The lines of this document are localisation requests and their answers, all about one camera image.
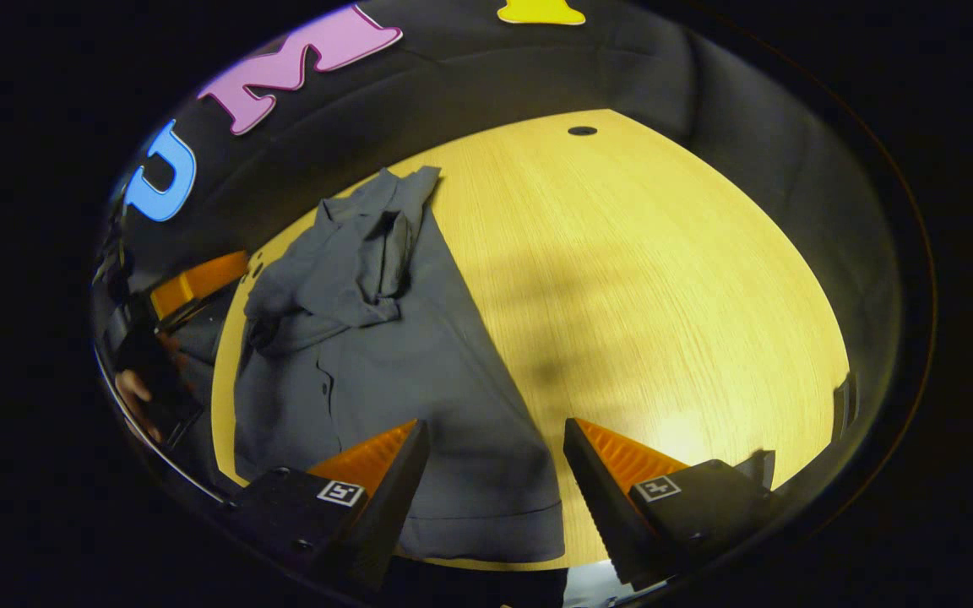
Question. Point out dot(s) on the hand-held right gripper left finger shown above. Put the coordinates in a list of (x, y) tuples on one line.
[(394, 507)]

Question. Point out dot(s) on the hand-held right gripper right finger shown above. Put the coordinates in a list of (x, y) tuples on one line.
[(600, 515)]

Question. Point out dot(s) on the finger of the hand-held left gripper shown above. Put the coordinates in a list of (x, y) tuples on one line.
[(199, 283)]

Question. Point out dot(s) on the grey button-up shirt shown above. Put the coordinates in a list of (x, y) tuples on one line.
[(419, 380)]

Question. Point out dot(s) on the black backdrop cloth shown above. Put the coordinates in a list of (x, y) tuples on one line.
[(537, 67)]

